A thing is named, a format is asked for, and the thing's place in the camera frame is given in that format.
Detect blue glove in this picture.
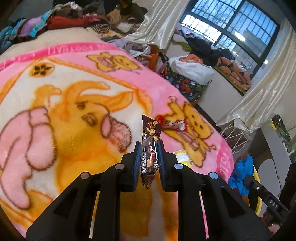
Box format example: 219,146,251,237
228,156,254,196

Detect brown chocolate snack wrapper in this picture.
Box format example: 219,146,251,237
140,114,162,189

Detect yellow rimmed black trash bin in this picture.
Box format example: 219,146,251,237
244,166,263,216

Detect person's right hand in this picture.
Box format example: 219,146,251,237
261,211,281,235

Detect white vanity desk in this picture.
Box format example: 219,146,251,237
257,122,292,197

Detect yellow white plastic wrapper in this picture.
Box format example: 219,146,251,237
174,150,192,168

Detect camouflage pouch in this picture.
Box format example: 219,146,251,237
269,114,295,163

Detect red candy wrapper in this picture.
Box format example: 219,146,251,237
156,115,188,132

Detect pink cartoon bear blanket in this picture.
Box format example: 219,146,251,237
1,43,234,235

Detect right cream satin curtain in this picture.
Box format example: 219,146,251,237
216,29,295,133

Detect cream satin curtain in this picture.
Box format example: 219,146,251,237
125,0,189,50
216,29,295,133

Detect dinosaur print laundry basket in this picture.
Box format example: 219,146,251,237
161,63,212,106

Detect white plastic bag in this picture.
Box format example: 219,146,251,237
168,56,214,85

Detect orange patterned quilt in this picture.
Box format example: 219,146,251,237
216,57,251,91

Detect orange bag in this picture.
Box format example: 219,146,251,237
149,45,168,73

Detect black clothes on sill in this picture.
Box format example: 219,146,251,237
185,37,235,67

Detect black framed window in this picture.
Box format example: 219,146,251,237
180,0,280,77

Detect pile of clothes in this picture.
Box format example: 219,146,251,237
0,0,149,50

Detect left cream satin curtain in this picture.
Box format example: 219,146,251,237
125,0,189,50

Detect white wire frame stool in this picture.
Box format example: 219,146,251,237
220,121,251,154

